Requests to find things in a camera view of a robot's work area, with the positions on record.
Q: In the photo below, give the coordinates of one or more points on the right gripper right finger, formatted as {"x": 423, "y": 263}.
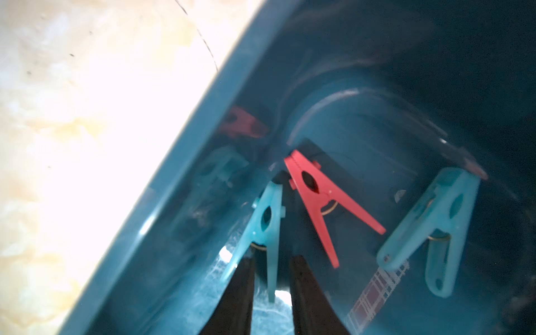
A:
{"x": 312, "y": 313}

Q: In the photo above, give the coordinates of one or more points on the red clothespin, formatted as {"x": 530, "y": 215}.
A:
{"x": 317, "y": 191}

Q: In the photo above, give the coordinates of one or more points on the teal clothespin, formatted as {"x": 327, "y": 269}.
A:
{"x": 442, "y": 216}
{"x": 263, "y": 228}

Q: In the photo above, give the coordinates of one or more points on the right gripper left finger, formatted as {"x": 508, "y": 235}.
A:
{"x": 233, "y": 313}

